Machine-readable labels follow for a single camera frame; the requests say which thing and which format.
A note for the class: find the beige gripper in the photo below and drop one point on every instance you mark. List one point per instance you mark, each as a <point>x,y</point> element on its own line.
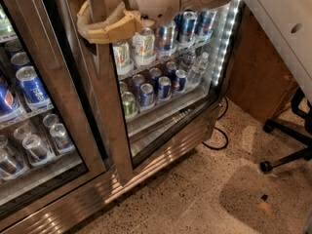
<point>155,0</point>

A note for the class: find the glass fridge door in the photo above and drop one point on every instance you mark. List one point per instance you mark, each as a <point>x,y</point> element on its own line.
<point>152,137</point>
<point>56,193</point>

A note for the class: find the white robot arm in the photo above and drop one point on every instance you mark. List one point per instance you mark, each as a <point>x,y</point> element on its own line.
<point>287,23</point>

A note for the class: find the white 7up can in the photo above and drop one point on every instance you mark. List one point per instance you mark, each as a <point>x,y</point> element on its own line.
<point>121,51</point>
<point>145,43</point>

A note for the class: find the front white 7up can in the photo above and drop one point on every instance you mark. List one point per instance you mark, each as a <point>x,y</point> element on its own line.
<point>121,51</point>

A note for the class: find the front blue silver can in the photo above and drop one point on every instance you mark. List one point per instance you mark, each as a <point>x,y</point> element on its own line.
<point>166,35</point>

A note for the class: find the blue can bottom shelf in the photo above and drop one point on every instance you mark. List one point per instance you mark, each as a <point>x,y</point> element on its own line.
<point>146,95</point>

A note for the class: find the green soda can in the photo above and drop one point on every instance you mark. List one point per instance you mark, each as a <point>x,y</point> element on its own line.
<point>129,103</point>

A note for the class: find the clear water bottle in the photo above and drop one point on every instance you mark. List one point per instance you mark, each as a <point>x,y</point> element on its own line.
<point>198,68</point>

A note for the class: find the blue pepsi can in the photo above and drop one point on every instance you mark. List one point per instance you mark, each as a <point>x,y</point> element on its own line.
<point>8,103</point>
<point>31,85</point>

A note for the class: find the front blue pepsi can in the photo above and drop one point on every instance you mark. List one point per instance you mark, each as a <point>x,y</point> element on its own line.
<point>8,103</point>

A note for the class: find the wooden counter cabinet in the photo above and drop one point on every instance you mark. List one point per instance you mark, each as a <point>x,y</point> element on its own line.
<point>260,82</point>

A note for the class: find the silver can lower left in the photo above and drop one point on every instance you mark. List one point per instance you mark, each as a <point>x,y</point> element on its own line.
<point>35,147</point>

